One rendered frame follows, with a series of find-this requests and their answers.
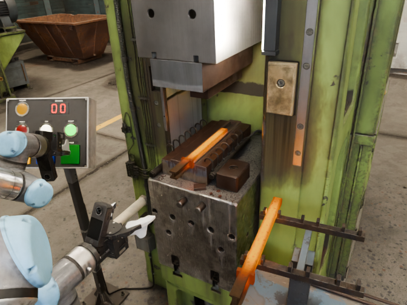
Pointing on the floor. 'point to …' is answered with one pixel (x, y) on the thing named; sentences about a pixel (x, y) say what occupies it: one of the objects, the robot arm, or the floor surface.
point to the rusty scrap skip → (68, 36)
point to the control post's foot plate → (115, 298)
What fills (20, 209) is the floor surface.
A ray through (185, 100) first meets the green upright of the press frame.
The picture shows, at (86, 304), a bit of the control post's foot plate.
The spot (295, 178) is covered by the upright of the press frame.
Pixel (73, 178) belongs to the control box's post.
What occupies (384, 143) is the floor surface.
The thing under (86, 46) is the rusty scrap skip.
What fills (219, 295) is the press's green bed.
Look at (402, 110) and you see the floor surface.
